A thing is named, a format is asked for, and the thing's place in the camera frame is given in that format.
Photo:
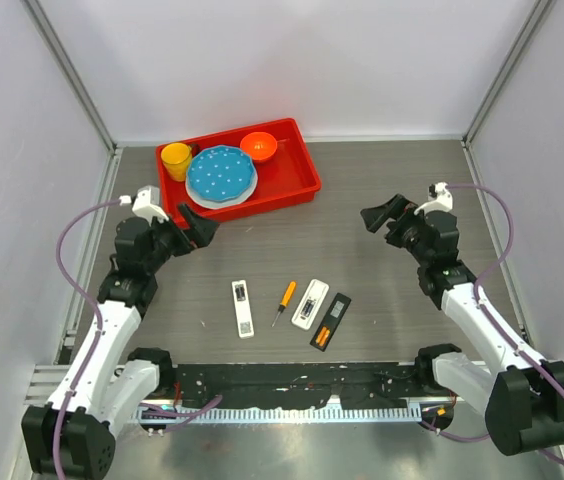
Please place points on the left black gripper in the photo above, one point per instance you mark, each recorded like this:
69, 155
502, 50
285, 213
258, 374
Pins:
201, 229

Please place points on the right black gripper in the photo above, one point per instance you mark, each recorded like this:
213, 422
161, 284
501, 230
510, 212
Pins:
376, 217

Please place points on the orange handled screwdriver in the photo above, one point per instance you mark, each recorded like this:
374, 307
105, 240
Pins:
285, 301

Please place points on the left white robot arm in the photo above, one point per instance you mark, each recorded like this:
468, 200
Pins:
74, 434

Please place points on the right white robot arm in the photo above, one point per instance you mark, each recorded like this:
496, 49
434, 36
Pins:
519, 393

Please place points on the white slim remote control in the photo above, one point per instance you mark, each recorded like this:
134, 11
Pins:
242, 309

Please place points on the black open remote control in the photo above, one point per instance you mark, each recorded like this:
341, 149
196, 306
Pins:
332, 318

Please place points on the orange battery in black remote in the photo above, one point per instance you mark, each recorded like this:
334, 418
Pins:
321, 336

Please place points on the white plate under blue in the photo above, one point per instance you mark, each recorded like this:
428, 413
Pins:
217, 191

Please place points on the red plastic tray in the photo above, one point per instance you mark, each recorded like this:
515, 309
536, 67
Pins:
288, 179

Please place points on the blue dotted plate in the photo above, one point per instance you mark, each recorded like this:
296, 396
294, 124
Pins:
221, 159

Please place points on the yellow mug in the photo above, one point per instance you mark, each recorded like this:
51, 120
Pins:
176, 157

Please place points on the orange bowl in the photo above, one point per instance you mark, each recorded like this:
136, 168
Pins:
259, 146

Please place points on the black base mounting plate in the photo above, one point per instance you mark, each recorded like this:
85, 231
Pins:
298, 386

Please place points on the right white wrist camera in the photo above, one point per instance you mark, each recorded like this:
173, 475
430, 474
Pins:
439, 199

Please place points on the white slotted cable duct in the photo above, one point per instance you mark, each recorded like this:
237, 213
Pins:
331, 413

